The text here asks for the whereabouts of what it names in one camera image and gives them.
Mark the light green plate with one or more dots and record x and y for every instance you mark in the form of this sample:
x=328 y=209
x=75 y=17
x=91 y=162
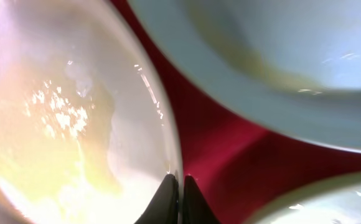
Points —
x=333 y=200

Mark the red plastic tray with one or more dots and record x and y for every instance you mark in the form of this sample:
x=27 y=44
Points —
x=237 y=165

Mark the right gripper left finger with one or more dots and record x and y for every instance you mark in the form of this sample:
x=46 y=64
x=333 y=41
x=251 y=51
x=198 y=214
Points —
x=163 y=208

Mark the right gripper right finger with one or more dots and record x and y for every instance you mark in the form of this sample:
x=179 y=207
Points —
x=195 y=209

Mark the white plate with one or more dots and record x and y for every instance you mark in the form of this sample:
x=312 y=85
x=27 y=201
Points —
x=86 y=129

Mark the light blue plate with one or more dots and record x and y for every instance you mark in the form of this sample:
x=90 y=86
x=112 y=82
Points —
x=292 y=66

